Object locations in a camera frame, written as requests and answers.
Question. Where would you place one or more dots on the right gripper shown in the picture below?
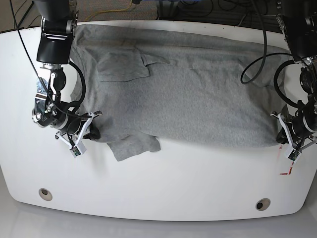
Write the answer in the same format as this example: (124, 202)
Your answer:
(72, 125)

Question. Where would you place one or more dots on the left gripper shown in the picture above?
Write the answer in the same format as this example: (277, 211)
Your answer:
(303, 124)

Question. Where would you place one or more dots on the grey t-shirt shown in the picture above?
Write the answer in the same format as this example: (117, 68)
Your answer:
(152, 84)

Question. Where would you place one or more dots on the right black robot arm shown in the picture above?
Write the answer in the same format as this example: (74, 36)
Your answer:
(58, 25)

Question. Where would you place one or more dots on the red tape marking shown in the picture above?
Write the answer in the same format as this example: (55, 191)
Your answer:
(284, 165)

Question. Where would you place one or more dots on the right table grommet hole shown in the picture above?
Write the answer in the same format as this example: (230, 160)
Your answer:
(263, 204)

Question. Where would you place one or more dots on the table grommet hole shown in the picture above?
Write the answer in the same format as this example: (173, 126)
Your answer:
(263, 204)
(45, 194)

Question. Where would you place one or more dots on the left table grommet hole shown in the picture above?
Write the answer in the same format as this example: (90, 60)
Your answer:
(45, 194)

